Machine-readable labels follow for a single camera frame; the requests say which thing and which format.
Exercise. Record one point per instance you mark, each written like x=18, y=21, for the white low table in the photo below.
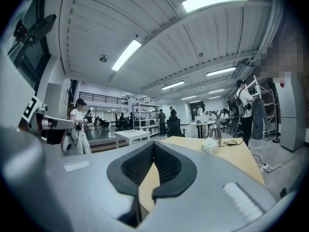
x=132, y=134

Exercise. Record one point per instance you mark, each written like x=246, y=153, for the grey refrigerator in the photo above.
x=290, y=115

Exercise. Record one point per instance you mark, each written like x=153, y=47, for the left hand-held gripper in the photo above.
x=51, y=124

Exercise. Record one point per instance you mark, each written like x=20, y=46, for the white tissue box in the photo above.
x=209, y=146

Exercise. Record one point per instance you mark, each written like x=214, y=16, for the silver electric kettle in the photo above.
x=214, y=132

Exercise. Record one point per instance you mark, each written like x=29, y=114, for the white power strip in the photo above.
x=265, y=167

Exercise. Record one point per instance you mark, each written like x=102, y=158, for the round ceiling fixture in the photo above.
x=103, y=58

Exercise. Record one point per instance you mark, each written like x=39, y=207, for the black office chair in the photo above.
x=174, y=127

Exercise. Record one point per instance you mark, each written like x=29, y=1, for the round white table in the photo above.
x=202, y=123

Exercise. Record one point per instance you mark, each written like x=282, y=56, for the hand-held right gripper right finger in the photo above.
x=178, y=178

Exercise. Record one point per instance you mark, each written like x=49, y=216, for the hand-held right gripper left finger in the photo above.
x=125, y=178

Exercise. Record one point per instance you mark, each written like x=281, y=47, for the grey denim garment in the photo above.
x=258, y=120

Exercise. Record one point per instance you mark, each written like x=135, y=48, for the white metal shelf rack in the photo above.
x=264, y=98
x=144, y=120

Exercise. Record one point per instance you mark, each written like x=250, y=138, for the black balcony railing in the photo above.
x=101, y=97

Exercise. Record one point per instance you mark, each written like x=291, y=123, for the black bracket device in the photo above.
x=36, y=30

